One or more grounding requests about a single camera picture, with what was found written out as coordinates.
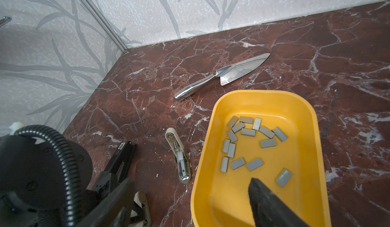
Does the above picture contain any staple strip grey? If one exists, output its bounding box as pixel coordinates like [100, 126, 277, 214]
[275, 169, 293, 187]
[246, 158, 264, 172]

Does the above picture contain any yellow plastic tray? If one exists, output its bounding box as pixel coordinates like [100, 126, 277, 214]
[191, 90, 331, 227]

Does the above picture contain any small beige stapler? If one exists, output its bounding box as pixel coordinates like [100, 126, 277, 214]
[165, 127, 192, 184]
[129, 191, 152, 227]

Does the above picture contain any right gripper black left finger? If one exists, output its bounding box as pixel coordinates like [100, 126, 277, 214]
[77, 178, 135, 227]

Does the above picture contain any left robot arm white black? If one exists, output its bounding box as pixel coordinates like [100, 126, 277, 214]
[1, 124, 92, 227]

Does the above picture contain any silver metal trowel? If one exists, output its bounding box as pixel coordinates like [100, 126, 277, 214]
[174, 53, 270, 102]

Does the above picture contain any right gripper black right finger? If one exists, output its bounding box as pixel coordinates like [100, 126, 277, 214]
[248, 178, 308, 227]

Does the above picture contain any black stapler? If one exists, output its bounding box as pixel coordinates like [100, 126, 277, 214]
[91, 141, 137, 200]

